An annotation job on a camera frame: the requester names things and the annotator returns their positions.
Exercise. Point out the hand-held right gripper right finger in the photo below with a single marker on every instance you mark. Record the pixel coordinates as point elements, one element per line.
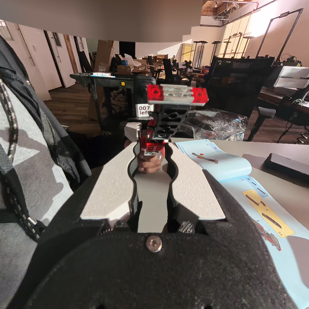
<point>198,188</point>

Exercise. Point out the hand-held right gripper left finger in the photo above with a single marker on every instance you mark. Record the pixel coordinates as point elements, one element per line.
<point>108,188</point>

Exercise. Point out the toy brick model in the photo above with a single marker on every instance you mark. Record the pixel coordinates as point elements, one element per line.
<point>173,115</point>

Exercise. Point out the grey desk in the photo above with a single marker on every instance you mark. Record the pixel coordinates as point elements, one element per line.
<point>284,193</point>

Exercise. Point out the person's left hand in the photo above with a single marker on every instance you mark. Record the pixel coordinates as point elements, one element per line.
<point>149,166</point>

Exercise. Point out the pile of cardboard boxes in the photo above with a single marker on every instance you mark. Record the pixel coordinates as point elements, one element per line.
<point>144,67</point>

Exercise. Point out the black office chair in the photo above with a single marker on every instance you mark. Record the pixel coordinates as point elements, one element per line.
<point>169,70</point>

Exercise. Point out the brick instruction booklet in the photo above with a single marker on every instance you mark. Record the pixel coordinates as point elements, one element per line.
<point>229,164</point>

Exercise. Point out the tall cardboard box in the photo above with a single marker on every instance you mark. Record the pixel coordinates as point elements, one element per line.
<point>103,55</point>

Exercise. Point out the yellow board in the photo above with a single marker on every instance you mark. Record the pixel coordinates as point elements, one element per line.
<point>188,52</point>

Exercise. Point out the silver wrapped bundle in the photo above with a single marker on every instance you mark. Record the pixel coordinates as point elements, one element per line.
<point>217,123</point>

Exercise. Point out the person's torso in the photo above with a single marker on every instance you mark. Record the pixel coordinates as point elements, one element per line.
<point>31,157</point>

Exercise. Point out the white door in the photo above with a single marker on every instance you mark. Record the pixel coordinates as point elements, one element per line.
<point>62,60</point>

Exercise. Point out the flat black device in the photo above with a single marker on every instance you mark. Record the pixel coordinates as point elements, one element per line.
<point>287,165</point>

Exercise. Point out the black mesh cart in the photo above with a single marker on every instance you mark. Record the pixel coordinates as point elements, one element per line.
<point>236,79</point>

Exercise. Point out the wooden workbench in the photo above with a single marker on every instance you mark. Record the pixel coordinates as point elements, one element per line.
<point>277,96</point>

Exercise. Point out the white flat box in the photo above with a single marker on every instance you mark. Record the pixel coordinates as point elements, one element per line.
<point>292,72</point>
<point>289,82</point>

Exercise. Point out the black pipe frame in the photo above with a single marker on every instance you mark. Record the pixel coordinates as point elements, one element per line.
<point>287,14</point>

